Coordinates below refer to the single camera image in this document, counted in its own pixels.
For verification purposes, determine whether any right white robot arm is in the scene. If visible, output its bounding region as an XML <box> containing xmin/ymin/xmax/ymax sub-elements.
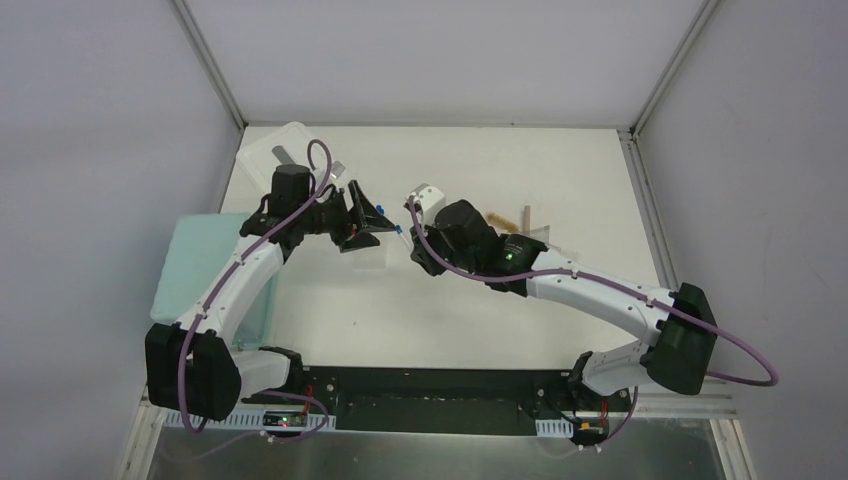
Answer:
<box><xmin>404</xmin><ymin>190</ymin><xmax>717</xmax><ymax>410</ymax></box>

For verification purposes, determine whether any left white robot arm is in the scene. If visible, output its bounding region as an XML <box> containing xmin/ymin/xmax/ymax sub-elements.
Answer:
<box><xmin>145</xmin><ymin>165</ymin><xmax>395</xmax><ymax>424</ymax></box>

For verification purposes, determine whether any clear test tube rack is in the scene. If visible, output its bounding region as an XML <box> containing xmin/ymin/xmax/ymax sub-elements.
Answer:
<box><xmin>352</xmin><ymin>247</ymin><xmax>387</xmax><ymax>271</ymax></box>

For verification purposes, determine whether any tan test tube brush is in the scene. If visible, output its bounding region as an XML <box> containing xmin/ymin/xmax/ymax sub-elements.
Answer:
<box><xmin>484</xmin><ymin>212</ymin><xmax>521</xmax><ymax>233</ymax></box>

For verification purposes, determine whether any teal storage bin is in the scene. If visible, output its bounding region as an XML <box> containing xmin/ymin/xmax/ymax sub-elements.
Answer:
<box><xmin>150</xmin><ymin>213</ymin><xmax>277</xmax><ymax>350</ymax></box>

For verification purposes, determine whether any beige sponge block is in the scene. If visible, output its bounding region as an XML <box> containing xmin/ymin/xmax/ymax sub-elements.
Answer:
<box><xmin>549</xmin><ymin>245</ymin><xmax>579</xmax><ymax>261</ymax></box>

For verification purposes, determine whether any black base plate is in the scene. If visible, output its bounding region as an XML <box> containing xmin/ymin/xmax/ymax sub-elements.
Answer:
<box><xmin>242</xmin><ymin>366</ymin><xmax>632</xmax><ymax>437</ymax></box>

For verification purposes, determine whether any white slotted cable duct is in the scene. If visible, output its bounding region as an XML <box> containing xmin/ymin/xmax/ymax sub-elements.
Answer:
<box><xmin>165</xmin><ymin>409</ymin><xmax>337</xmax><ymax>432</ymax></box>

